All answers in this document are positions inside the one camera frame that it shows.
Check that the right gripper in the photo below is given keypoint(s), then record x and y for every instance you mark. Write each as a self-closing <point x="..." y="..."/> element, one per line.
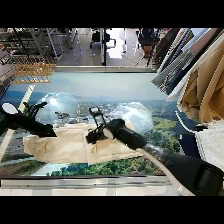
<point x="96" y="136"/>

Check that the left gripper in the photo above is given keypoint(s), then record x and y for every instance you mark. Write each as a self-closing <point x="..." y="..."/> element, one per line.
<point x="45" y="129"/>

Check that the cream garment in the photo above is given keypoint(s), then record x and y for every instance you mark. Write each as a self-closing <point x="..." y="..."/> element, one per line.
<point x="66" y="146"/>

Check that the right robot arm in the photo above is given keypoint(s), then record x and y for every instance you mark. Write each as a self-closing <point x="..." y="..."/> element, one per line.
<point x="186" y="170"/>

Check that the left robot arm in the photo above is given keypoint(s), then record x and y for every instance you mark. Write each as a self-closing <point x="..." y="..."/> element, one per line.
<point x="20" y="121"/>

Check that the row of hung clothes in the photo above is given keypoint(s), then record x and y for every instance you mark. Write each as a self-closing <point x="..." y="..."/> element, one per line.
<point x="180" y="63"/>

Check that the white textured garment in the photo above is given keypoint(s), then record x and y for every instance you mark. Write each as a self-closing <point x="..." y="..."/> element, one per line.
<point x="211" y="143"/>

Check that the tan hung garment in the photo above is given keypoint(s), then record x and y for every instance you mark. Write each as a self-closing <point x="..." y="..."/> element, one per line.
<point x="206" y="90"/>

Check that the silver frame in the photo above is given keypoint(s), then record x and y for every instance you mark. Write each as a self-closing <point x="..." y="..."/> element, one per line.
<point x="100" y="185"/>

